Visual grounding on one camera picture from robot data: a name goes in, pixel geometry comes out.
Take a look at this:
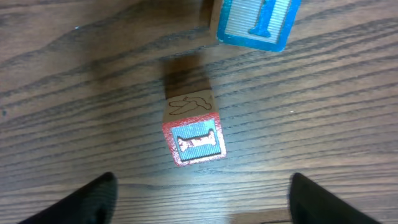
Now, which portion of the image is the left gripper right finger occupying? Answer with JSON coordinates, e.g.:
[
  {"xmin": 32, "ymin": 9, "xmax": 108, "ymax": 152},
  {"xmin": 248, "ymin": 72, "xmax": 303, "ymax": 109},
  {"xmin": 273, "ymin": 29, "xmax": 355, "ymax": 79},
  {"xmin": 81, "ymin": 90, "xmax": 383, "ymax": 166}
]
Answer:
[{"xmin": 289, "ymin": 172, "xmax": 379, "ymax": 224}]

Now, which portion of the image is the blue T wooden block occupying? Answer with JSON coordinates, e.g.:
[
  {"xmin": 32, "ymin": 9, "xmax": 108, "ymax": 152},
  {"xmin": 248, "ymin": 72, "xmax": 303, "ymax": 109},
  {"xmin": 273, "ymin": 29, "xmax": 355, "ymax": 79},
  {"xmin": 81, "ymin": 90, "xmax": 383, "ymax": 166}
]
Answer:
[{"xmin": 210, "ymin": 0, "xmax": 301, "ymax": 52}]

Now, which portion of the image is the red I wooden block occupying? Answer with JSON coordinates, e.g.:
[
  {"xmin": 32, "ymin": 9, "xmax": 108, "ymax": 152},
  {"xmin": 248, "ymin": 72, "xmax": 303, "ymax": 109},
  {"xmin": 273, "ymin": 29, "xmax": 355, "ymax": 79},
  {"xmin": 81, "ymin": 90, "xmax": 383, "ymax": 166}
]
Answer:
[{"xmin": 162, "ymin": 89, "xmax": 227, "ymax": 167}]

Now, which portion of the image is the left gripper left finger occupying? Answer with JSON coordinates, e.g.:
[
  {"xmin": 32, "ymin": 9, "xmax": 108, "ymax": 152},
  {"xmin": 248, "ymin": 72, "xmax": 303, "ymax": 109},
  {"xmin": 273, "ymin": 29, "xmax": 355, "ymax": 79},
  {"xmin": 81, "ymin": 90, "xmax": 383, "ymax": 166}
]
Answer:
[{"xmin": 19, "ymin": 172, "xmax": 118, "ymax": 224}]

